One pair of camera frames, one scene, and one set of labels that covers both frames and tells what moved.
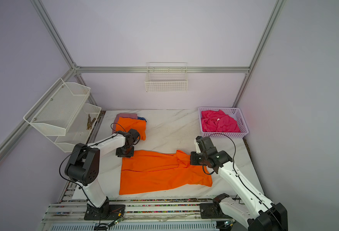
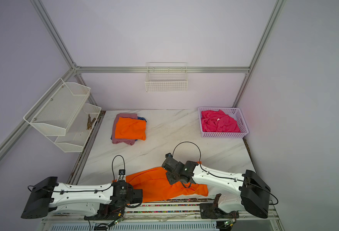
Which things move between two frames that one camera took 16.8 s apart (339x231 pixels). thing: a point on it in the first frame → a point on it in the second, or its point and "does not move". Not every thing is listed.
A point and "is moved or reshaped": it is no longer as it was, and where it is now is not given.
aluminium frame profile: [77, 70] does not move
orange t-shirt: [148, 172] is moved or reshaped
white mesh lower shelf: [80, 130] does not move
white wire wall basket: [166, 77] does not move
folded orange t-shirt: [125, 124] does not move
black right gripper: [193, 158] → [171, 179]
